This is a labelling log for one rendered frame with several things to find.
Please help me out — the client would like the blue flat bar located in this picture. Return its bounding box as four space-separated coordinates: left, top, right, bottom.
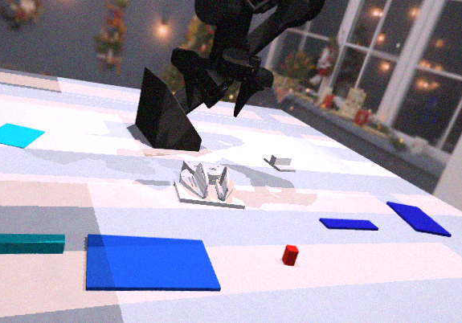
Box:
319 218 378 231

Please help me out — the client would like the red block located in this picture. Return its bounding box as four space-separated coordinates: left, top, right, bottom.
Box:
282 244 300 266

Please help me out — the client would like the teal rectangular bar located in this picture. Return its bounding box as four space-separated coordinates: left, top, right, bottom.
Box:
0 234 65 255

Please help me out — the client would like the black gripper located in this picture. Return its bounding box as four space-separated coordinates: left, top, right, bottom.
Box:
171 27 274 117

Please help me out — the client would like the blue flat plate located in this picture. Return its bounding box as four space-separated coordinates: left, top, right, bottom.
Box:
386 202 452 237
86 234 221 292

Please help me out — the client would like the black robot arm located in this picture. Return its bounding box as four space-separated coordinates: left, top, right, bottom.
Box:
174 0 325 115

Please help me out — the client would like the cyan flat square plate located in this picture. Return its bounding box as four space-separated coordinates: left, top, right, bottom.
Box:
0 123 45 149

